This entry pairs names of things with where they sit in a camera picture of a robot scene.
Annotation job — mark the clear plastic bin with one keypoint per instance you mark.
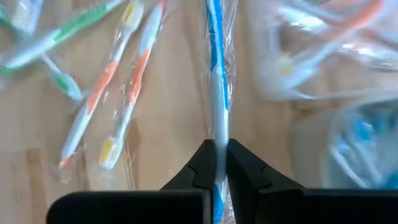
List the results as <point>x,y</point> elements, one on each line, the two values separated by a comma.
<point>270,46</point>

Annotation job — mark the blue toothbrush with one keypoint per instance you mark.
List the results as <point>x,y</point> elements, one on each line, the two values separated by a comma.
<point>219,93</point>
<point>360,130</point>

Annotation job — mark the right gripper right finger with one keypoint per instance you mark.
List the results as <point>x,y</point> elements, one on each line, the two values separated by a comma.
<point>295,208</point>

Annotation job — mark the light grey plastic bin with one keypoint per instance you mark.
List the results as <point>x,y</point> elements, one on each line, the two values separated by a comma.
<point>335,146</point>

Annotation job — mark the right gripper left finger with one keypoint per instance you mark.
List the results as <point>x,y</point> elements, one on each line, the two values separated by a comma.
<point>140,208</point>

